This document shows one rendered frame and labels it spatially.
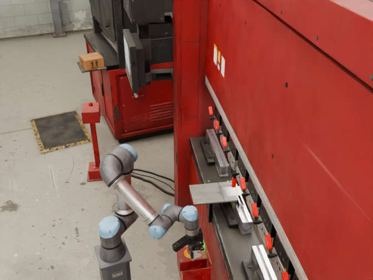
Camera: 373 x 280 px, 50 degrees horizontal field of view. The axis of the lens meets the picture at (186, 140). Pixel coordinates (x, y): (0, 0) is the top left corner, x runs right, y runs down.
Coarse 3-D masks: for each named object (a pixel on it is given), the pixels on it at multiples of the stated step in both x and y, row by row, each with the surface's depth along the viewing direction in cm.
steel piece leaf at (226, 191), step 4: (220, 188) 243; (224, 188) 244; (228, 188) 244; (232, 188) 245; (224, 192) 241; (228, 192) 241; (232, 192) 241; (236, 192) 241; (224, 196) 238; (228, 196) 238
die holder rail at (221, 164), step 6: (210, 132) 309; (210, 138) 300; (216, 138) 300; (210, 144) 300; (216, 144) 294; (216, 150) 287; (222, 150) 287; (216, 156) 280; (222, 156) 280; (216, 162) 283; (222, 162) 274; (216, 168) 283; (222, 168) 273; (222, 174) 276
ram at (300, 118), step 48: (240, 0) 192; (240, 48) 199; (288, 48) 140; (240, 96) 205; (288, 96) 144; (336, 96) 110; (240, 144) 212; (288, 144) 147; (336, 144) 112; (288, 192) 150; (336, 192) 114; (288, 240) 154; (336, 240) 116
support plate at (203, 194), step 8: (200, 184) 248; (208, 184) 248; (216, 184) 248; (224, 184) 248; (192, 192) 241; (200, 192) 241; (208, 192) 242; (216, 192) 242; (200, 200) 235; (208, 200) 235; (216, 200) 235; (232, 200) 236
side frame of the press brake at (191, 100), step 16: (176, 0) 264; (192, 0) 264; (176, 16) 270; (192, 16) 270; (176, 32) 279; (192, 32) 276; (176, 48) 285; (192, 48) 282; (176, 64) 292; (192, 64) 288; (176, 80) 298; (192, 80) 294; (176, 96) 307; (192, 96) 301; (208, 96) 303; (176, 112) 315; (192, 112) 308; (208, 112) 310; (176, 128) 320; (192, 128) 316; (208, 128) 318; (176, 144) 329; (176, 160) 338; (176, 176) 348; (176, 192) 363
